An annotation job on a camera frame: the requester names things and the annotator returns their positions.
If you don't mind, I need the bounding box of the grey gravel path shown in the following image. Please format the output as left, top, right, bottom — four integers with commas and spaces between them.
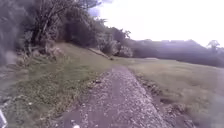
49, 65, 174, 128

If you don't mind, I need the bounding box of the grass slope beside path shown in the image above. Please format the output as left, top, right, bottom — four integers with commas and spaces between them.
0, 42, 116, 128

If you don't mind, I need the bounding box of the wood of dark trees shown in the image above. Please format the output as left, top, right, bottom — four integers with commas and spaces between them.
0, 0, 224, 68

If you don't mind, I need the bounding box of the green grass field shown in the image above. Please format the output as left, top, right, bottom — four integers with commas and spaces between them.
114, 56, 224, 128

